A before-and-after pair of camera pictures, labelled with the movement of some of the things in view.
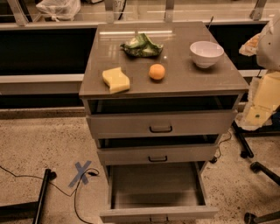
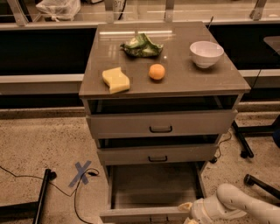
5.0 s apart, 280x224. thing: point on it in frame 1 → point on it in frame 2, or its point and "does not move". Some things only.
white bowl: x=206 y=53 does not move
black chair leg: x=256 y=167 → x=251 y=180
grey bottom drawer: x=167 y=192 does not move
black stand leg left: x=29 y=210 does not move
